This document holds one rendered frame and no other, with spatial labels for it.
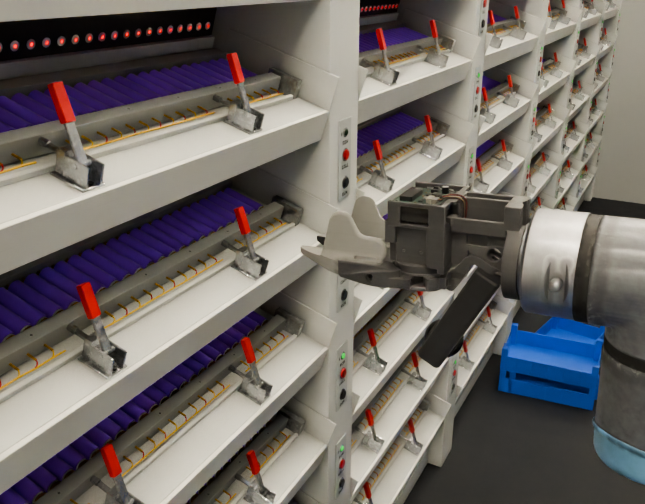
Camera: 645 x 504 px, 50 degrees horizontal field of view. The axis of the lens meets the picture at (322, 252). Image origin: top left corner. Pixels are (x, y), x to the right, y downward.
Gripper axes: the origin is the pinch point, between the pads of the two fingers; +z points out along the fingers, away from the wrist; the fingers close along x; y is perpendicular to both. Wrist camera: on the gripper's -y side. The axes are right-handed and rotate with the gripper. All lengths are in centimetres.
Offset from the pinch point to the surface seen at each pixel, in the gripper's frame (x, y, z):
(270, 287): -15.0, -12.6, 16.4
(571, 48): -241, 0, 16
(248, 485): -13, -45, 21
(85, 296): 14.2, -2.2, 18.3
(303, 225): -30.4, -9.0, 19.8
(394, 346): -67, -48, 20
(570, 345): -169, -93, -3
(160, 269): -0.8, -5.6, 22.3
